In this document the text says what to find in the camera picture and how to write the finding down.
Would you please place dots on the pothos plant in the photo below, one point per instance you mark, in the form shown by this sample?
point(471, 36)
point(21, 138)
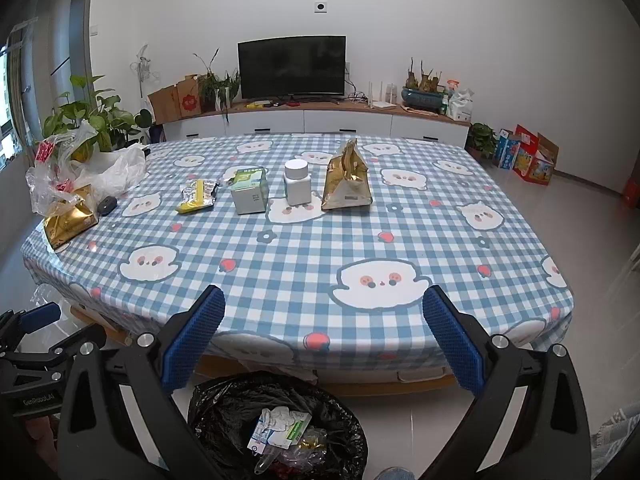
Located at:
point(100, 120)

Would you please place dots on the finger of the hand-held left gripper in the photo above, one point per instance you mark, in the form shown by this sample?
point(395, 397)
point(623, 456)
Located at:
point(40, 315)
point(75, 342)

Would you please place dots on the red colourful open box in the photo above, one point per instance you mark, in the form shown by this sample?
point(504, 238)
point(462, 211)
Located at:
point(537, 165)

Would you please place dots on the brown cardboard box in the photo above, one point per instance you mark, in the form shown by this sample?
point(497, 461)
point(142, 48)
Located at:
point(162, 105)

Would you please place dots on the small green floor plant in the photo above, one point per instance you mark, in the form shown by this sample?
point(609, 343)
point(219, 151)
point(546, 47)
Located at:
point(481, 137)

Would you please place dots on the small black object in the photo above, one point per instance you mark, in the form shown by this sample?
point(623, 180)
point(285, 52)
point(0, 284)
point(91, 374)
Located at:
point(106, 206)

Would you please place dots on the brown bag with red flower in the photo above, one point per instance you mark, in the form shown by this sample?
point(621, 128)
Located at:
point(189, 100)

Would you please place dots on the tall gold foil bag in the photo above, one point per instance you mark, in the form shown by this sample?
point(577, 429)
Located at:
point(345, 185)

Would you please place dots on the tall green potted plant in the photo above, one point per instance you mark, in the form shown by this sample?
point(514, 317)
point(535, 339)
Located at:
point(215, 85)

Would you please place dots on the blue checked tablecloth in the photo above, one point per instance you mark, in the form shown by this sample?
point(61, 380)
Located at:
point(300, 260)

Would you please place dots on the clear crumpled plastic wrapper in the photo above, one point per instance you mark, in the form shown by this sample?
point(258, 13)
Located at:
point(300, 460)

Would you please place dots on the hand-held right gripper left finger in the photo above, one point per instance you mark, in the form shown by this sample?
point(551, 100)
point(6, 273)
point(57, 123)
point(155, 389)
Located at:
point(195, 345)

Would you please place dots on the white plastic bottle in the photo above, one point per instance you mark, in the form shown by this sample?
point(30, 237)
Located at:
point(296, 187)

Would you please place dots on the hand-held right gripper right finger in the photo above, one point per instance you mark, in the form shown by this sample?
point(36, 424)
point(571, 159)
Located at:
point(452, 345)

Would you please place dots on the white wall socket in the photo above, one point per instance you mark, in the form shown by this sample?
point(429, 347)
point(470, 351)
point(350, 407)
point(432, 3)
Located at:
point(320, 6)

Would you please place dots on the yellow packet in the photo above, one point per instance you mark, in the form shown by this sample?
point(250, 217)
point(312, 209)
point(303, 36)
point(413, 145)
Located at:
point(257, 105)

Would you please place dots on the white plastic bag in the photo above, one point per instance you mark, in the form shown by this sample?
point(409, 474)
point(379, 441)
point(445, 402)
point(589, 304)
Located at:
point(117, 170)

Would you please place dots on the black television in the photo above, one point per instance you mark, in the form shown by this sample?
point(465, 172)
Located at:
point(292, 67)

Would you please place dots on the blue printed carton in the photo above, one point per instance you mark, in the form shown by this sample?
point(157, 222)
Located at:
point(506, 152)

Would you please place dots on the white box green label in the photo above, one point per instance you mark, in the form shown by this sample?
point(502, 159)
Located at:
point(295, 432)

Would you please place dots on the squat gold foil bag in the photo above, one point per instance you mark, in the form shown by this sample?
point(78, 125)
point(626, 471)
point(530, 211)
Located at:
point(65, 225)

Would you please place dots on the white table with wooden edge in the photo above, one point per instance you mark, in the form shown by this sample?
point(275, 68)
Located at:
point(350, 377)

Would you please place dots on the clear plastic bag red print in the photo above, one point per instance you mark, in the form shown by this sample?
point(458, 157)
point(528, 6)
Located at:
point(45, 185)

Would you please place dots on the yellow silver wrapper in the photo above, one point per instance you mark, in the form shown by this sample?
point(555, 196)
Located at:
point(197, 197)

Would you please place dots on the white router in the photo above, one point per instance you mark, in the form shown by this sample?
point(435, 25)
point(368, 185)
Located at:
point(384, 106)

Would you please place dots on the green spray bottle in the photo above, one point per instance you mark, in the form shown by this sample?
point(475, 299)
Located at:
point(444, 105)

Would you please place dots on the small white green box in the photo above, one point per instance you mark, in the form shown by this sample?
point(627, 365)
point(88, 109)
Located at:
point(250, 197)

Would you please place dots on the grey patterned cloth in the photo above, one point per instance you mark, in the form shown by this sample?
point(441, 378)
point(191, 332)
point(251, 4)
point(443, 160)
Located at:
point(620, 450)

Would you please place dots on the trash bin with black bag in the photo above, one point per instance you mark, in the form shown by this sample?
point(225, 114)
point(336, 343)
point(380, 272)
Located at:
point(225, 410)

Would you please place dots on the white sack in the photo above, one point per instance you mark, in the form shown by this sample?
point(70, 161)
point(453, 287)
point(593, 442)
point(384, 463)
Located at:
point(460, 107)

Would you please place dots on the blue planter with bulbs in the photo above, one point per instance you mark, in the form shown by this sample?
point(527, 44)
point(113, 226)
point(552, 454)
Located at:
point(422, 97)

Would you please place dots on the blue slipper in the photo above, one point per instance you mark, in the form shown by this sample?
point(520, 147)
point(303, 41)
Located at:
point(395, 475)

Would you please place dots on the white cabinet with wooden top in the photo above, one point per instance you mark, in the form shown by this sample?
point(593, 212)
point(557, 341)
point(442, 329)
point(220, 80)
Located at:
point(350, 120)

